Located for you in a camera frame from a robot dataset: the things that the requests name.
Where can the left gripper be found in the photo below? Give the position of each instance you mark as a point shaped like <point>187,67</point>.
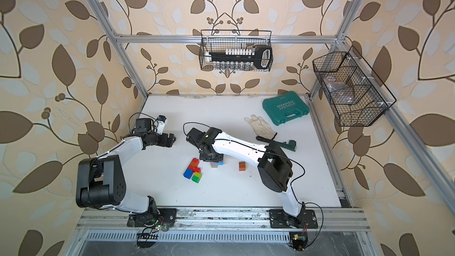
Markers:
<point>162,139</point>

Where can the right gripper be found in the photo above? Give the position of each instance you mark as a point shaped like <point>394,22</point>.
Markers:
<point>202,157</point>

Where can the red long lego brick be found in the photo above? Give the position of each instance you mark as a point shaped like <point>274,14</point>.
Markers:
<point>195,161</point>

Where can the small red lego brick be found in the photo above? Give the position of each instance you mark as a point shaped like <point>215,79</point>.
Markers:
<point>194,169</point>

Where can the dark green lego brick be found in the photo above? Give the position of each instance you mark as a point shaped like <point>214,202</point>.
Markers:
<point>196,179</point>

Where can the dark blue lego brick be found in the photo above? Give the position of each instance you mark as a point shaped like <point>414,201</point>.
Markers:
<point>188,173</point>

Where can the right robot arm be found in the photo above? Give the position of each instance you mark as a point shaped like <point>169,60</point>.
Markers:
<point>274,167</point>

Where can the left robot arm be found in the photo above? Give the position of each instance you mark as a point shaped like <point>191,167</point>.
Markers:
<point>100,181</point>

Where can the white work glove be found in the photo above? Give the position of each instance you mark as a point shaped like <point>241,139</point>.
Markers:
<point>260,127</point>

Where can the black pipe wrench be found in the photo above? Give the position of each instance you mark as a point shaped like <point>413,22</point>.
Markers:
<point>290,145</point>

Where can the green plastic tool case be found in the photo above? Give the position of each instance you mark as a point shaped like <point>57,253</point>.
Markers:
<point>285,108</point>

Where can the black socket holder set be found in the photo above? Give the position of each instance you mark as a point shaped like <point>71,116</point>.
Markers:
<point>251,58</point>

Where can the plastic bag in basket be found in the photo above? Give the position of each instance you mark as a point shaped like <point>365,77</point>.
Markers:
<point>341,93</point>

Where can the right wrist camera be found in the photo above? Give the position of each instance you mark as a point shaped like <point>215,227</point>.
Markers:
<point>194,136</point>

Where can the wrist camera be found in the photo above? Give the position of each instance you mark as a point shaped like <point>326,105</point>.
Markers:
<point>194,136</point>
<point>161,120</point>

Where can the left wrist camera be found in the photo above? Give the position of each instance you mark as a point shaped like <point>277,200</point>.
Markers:
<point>161,120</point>

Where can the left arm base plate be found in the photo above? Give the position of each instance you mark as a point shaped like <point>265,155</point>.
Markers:
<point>162,216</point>

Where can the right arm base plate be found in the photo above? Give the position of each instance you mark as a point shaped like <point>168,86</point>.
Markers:
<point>281,220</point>

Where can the back wire basket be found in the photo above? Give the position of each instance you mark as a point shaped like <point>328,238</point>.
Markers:
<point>218,39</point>

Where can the wire basket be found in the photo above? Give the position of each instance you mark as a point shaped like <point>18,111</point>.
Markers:
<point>355,92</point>
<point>218,39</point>

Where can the right wire basket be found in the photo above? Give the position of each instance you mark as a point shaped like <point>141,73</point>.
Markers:
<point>355,92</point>

